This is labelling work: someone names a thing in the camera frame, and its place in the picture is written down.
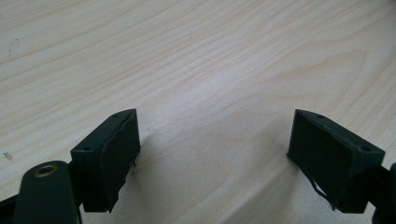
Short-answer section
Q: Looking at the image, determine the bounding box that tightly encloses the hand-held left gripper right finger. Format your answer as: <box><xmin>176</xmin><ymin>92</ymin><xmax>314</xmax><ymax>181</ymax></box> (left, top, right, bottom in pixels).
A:
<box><xmin>286</xmin><ymin>108</ymin><xmax>387</xmax><ymax>215</ymax></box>

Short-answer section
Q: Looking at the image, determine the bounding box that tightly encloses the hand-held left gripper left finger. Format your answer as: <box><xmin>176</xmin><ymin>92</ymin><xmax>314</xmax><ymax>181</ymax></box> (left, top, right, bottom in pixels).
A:
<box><xmin>70</xmin><ymin>108</ymin><xmax>142</xmax><ymax>214</ymax></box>

